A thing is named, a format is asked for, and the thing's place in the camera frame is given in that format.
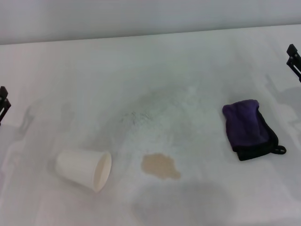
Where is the purple rag with black trim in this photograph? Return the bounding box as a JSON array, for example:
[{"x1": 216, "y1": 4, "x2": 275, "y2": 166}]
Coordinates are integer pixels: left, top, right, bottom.
[{"x1": 222, "y1": 99, "x2": 287, "y2": 162}]

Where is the white paper cup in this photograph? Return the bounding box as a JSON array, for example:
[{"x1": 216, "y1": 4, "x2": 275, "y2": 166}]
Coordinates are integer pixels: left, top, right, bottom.
[{"x1": 55, "y1": 150, "x2": 112, "y2": 194}]

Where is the brown water stain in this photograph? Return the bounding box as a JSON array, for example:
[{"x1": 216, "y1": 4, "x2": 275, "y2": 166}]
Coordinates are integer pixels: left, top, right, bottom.
[{"x1": 141, "y1": 153, "x2": 182, "y2": 181}]

